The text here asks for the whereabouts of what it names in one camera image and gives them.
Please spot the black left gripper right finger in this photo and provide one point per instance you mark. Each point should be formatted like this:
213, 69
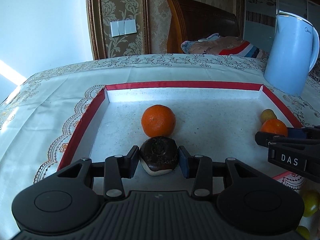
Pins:
198, 167

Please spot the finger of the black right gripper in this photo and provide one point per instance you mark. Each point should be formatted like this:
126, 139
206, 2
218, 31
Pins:
264, 138

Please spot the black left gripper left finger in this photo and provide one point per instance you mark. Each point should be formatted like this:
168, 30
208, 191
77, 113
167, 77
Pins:
118, 167

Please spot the orange tangerine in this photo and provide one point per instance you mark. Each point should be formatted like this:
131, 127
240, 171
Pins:
274, 126
158, 120

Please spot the small yellow-brown round fruit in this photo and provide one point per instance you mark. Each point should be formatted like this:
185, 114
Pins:
267, 114

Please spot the green citrus fruit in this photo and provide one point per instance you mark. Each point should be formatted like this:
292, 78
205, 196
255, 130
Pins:
311, 202
303, 231

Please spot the red shallow box tray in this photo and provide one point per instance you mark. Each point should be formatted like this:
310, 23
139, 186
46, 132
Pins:
217, 119

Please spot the white embroidered tablecloth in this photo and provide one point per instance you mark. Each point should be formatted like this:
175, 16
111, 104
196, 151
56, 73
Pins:
39, 118

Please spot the light blue electric kettle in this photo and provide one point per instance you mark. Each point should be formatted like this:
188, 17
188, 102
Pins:
293, 55

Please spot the gold framed wallpaper panel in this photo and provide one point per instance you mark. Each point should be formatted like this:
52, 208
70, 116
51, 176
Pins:
101, 13

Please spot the white wall switch panel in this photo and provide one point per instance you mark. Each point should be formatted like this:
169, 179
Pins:
124, 27

